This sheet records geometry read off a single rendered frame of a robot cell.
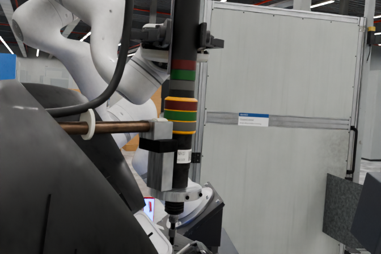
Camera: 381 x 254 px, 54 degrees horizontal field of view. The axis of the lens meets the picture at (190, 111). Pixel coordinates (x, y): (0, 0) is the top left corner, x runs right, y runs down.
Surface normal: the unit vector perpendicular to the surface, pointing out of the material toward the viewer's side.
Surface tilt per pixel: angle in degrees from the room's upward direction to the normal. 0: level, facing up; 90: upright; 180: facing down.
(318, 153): 90
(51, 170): 70
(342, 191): 90
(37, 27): 95
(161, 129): 90
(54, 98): 38
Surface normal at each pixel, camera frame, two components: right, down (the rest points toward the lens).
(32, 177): 0.95, -0.26
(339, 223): -0.95, -0.04
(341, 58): 0.18, 0.07
